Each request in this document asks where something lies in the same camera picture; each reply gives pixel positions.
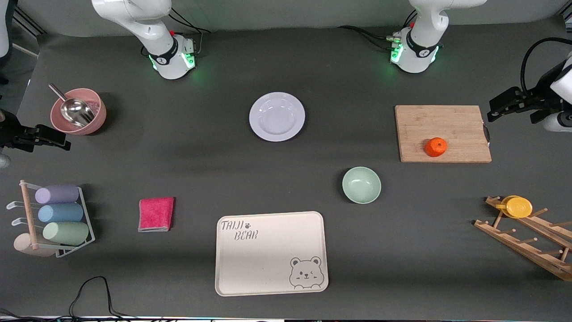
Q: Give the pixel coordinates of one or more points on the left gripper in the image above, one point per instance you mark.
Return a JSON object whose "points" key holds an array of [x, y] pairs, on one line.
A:
{"points": [[537, 99]]}

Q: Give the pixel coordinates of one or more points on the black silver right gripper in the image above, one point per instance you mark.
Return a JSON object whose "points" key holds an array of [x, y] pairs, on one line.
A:
{"points": [[10, 133]]}

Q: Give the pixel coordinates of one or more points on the orange fruit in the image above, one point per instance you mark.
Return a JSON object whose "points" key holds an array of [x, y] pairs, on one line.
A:
{"points": [[435, 147]]}

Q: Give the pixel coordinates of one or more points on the white round plate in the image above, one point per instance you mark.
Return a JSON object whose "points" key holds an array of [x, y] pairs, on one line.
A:
{"points": [[277, 116]]}

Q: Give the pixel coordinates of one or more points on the metal scoop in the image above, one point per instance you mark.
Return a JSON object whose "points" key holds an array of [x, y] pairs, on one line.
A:
{"points": [[76, 111]]}

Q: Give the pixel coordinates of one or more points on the pink bowl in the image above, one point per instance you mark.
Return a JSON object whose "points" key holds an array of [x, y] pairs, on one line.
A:
{"points": [[96, 118]]}

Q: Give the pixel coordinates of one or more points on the purple cup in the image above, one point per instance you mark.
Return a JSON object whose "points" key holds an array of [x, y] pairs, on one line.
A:
{"points": [[58, 194]]}

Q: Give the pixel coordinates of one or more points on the blue cup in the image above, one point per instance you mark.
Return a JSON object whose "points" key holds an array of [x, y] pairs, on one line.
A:
{"points": [[60, 213]]}

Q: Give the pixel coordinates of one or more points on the wooden cutting board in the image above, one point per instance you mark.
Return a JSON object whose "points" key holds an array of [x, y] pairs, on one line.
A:
{"points": [[429, 125]]}

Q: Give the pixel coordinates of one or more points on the thin pale rod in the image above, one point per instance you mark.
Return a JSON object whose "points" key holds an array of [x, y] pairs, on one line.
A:
{"points": [[27, 50]]}

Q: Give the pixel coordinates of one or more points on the green cup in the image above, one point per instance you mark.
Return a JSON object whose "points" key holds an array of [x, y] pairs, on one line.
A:
{"points": [[67, 233]]}

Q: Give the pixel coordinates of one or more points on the yellow cup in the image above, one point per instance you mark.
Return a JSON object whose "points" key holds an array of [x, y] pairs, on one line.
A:
{"points": [[518, 207]]}

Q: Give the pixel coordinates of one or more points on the beige cup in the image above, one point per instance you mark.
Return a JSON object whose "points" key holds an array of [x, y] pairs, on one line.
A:
{"points": [[22, 245]]}

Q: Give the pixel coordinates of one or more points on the pink folded cloth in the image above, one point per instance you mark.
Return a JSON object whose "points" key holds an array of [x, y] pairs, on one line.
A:
{"points": [[155, 214]]}

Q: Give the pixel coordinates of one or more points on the wooden peg drying rack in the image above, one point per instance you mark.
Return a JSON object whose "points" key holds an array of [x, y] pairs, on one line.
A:
{"points": [[527, 250]]}

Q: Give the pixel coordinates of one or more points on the pale green bowl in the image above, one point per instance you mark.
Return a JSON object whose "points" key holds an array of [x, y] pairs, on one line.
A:
{"points": [[362, 185]]}

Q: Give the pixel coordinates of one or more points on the dark grey table mat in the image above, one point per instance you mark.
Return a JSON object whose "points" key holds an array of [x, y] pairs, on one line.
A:
{"points": [[268, 179]]}

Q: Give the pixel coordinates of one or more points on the cream bear print tray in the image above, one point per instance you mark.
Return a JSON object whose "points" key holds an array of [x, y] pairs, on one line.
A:
{"points": [[268, 259]]}

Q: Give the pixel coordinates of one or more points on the black aluminium frame bar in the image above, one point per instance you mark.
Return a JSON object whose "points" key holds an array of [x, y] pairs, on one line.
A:
{"points": [[31, 24]]}

